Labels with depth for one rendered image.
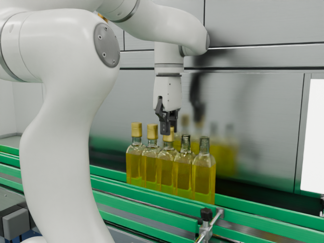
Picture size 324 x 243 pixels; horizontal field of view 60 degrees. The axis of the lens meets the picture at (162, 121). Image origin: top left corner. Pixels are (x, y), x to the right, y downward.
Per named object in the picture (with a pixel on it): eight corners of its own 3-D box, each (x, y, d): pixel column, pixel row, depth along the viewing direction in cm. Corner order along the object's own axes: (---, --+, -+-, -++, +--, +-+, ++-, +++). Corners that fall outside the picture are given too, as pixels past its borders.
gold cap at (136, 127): (132, 134, 92) (132, 121, 92) (142, 134, 92) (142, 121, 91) (130, 137, 89) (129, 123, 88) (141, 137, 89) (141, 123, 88)
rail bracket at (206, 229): (225, 237, 75) (227, 194, 73) (201, 276, 61) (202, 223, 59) (214, 234, 77) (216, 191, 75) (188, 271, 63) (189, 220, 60)
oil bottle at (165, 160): (180, 211, 90) (181, 147, 86) (171, 219, 85) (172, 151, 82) (165, 207, 93) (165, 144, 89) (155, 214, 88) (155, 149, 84)
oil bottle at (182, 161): (196, 216, 87) (198, 150, 83) (188, 224, 82) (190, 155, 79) (180, 211, 90) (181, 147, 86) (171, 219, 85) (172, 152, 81)
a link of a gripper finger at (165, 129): (161, 112, 83) (161, 134, 84) (155, 113, 80) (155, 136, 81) (170, 112, 81) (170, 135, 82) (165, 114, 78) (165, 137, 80)
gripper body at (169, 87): (166, 71, 87) (166, 107, 89) (148, 71, 79) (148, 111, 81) (188, 71, 84) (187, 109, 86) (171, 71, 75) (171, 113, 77)
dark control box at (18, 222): (30, 231, 102) (28, 209, 101) (9, 242, 96) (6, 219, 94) (17, 224, 106) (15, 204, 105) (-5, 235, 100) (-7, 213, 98)
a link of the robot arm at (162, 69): (164, 64, 87) (164, 74, 87) (148, 64, 79) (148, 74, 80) (189, 64, 83) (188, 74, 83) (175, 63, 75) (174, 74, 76)
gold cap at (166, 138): (176, 140, 86) (176, 126, 85) (170, 142, 82) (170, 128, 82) (166, 138, 87) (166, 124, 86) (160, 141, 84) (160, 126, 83)
